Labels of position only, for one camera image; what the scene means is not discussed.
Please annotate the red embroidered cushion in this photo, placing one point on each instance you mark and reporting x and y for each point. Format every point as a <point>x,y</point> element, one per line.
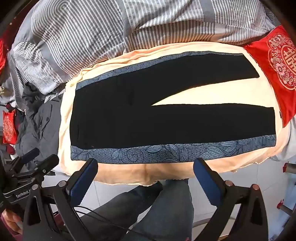
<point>284,92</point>

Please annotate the person's left hand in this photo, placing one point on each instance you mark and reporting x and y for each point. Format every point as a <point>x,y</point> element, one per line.
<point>12,221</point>

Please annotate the red cloth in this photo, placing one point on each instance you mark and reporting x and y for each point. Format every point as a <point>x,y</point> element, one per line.
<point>3,55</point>

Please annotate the metal rack with red clips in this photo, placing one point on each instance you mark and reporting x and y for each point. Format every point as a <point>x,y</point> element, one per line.
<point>288,169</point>

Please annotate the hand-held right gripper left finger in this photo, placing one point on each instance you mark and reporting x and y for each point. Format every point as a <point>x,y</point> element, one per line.
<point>84,176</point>

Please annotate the red patterned packet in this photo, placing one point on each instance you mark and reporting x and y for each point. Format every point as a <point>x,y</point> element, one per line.
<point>9,127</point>

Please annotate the black pants with patterned stripe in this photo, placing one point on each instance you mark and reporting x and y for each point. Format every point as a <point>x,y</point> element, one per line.
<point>115,115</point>

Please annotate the peach blanket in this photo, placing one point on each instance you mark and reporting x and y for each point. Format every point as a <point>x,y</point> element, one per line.
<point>138,172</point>

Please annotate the person's legs in jeans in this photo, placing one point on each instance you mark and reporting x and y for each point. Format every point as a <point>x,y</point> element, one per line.
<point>161,213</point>

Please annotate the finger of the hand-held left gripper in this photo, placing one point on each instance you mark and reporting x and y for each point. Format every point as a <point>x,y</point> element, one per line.
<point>30,154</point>
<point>48,163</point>

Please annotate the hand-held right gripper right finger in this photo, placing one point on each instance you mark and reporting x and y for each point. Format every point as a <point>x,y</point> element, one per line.
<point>205,178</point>

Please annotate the grey jacket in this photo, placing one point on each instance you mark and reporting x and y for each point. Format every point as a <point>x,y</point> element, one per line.
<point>44,120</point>

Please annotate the grey striped quilt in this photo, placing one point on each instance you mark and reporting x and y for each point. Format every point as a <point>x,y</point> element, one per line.
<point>81,34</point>

